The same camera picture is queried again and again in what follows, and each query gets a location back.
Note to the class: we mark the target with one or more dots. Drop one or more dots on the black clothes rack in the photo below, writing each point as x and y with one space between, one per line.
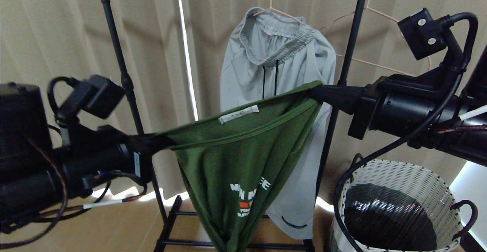
114 39

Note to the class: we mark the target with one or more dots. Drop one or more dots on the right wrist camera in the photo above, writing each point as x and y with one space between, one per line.
420 35

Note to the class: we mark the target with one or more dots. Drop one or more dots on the green garment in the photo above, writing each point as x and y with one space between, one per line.
236 160

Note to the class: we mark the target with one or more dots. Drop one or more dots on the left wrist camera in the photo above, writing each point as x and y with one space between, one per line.
99 96

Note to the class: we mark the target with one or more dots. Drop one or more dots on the white laundry basket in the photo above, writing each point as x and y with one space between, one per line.
399 176

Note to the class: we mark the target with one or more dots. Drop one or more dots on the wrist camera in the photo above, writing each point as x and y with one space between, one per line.
420 35
99 96

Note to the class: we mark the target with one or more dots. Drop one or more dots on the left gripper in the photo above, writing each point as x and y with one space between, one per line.
102 168

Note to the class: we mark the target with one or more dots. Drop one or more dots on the pale grey shorts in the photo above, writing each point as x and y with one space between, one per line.
296 65

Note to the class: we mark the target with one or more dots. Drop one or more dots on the pink clothes hanger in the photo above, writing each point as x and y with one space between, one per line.
283 13
380 67

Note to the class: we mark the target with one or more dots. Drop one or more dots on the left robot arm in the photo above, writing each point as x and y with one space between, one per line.
23 130

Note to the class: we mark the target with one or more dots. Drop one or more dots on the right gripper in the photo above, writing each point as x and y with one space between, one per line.
403 115

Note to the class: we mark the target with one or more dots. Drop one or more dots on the beige curtain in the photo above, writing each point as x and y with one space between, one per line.
57 35

